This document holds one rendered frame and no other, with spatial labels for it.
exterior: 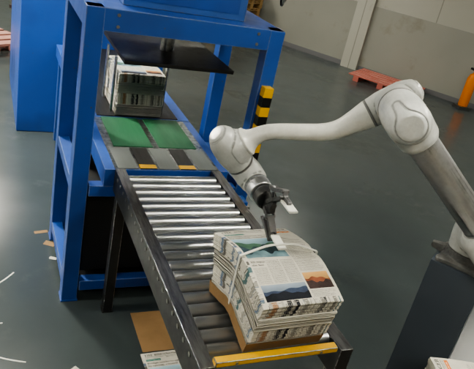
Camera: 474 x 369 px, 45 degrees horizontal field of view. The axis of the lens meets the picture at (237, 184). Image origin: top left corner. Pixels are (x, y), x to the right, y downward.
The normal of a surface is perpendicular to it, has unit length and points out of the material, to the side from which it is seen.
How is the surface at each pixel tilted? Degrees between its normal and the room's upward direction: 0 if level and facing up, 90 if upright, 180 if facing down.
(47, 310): 0
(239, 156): 98
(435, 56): 90
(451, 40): 90
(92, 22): 90
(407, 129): 85
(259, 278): 18
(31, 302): 0
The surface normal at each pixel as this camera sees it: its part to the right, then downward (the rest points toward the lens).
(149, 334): 0.20, -0.88
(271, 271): 0.30, -0.72
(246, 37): 0.36, 0.47
